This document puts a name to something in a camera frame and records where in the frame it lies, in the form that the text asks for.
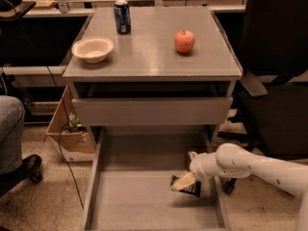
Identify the red apple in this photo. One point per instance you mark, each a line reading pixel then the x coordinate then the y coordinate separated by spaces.
pixel 184 41

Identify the black shoe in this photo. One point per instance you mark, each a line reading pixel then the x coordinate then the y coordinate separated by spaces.
pixel 29 166

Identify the cardboard box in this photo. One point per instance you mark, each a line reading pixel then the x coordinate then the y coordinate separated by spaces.
pixel 66 132

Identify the open grey middle drawer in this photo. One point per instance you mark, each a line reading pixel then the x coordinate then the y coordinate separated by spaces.
pixel 130 185

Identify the grey top drawer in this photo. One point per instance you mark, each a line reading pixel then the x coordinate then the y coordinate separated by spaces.
pixel 151 111

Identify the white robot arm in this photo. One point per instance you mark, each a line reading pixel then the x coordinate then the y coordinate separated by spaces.
pixel 232 161

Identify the blue soda can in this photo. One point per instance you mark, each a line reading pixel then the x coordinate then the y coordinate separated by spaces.
pixel 122 16

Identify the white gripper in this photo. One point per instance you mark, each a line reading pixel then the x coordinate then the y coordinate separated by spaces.
pixel 196 166

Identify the person leg in jeans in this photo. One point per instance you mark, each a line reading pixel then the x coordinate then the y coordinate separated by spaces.
pixel 11 129

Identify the black chair caster left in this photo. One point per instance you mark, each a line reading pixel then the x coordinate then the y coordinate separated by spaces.
pixel 36 177

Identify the grey drawer cabinet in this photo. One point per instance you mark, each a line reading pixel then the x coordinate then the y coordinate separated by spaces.
pixel 145 64

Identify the white paper bowl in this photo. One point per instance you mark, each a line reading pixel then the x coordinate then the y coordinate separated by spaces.
pixel 92 49

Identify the black office chair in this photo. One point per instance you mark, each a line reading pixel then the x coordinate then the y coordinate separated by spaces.
pixel 270 40

